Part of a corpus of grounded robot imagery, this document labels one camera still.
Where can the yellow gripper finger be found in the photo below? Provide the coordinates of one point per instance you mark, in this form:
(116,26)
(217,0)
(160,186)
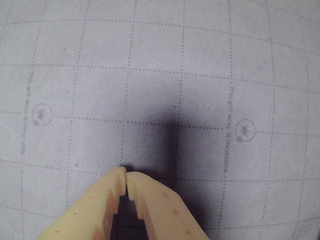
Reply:
(85,215)
(165,212)

